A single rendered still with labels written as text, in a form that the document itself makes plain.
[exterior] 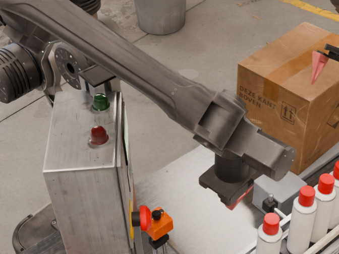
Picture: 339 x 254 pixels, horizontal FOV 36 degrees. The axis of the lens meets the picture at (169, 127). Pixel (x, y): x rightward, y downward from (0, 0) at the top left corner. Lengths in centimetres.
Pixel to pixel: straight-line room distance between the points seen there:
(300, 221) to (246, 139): 46
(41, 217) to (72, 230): 152
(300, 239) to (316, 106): 34
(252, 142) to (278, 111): 66
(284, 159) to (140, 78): 25
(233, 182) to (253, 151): 12
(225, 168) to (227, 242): 55
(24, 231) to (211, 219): 103
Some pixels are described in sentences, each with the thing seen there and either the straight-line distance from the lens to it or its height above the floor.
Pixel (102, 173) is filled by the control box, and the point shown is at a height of 146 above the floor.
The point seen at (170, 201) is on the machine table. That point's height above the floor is 83.
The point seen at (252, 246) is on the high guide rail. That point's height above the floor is 96.
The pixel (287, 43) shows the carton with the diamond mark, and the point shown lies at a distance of 155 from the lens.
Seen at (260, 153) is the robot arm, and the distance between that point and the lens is 78.
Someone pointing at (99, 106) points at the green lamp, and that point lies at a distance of 75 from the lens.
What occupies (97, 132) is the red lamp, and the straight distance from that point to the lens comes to 69.
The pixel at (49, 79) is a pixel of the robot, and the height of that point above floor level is 86.
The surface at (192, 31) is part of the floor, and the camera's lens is 374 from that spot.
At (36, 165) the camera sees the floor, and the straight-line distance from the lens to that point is 286.
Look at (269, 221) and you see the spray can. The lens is 111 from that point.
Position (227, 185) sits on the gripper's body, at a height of 130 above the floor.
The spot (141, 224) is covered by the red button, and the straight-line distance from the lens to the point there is 79.
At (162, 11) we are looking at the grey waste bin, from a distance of 361.
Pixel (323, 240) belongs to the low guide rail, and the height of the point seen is 91.
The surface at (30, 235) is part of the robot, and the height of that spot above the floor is 24.
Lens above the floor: 195
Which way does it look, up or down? 42 degrees down
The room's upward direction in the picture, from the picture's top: 4 degrees counter-clockwise
